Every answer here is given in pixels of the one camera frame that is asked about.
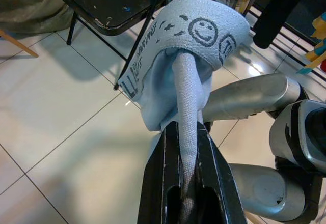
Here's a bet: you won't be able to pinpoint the olive green beanbag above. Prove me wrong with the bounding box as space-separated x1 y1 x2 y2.
0 0 75 35

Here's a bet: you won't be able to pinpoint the black folding chair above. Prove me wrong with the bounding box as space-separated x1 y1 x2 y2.
54 0 170 90

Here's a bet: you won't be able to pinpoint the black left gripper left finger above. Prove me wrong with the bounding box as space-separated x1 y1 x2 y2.
139 121 183 224

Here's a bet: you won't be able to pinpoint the pale grey printed shorts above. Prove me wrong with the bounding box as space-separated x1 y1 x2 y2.
118 0 252 224

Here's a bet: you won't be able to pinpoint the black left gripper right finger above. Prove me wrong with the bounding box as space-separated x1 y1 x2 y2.
196 122 248 224

